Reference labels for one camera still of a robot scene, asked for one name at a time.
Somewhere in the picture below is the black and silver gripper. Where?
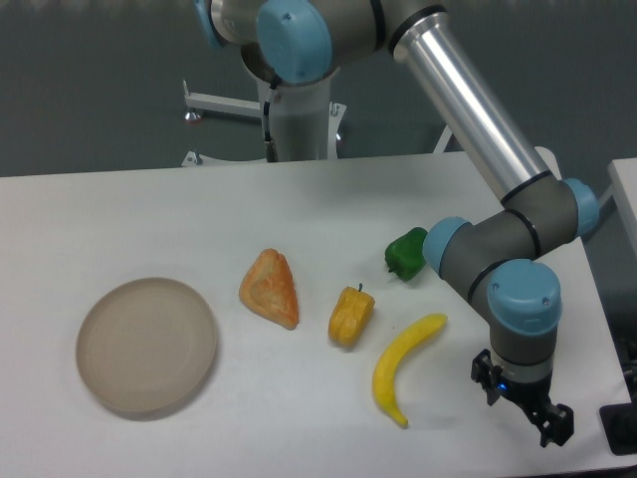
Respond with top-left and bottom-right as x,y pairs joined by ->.
471,349 -> 574,447

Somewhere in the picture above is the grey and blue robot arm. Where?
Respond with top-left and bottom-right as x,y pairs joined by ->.
194,1 -> 599,445

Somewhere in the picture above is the green toy bell pepper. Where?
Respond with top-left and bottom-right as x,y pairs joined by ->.
384,227 -> 428,282

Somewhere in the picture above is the yellow toy bell pepper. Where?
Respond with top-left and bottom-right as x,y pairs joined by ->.
327,284 -> 375,349

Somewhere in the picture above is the black device at table edge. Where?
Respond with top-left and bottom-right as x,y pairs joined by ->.
599,402 -> 636,456

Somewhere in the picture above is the yellow toy banana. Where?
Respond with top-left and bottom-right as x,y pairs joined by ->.
371,314 -> 448,428

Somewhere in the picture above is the white side table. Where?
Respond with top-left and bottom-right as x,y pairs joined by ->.
608,157 -> 637,249

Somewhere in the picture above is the orange toy pastry wedge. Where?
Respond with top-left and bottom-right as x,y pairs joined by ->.
239,249 -> 300,331

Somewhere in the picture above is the white robot stand base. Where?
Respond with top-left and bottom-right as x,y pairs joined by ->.
182,73 -> 347,163

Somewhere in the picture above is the beige round plate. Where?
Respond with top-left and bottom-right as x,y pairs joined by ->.
76,278 -> 218,417

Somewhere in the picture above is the black cable on pedestal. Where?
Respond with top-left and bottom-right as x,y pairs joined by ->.
263,69 -> 283,163

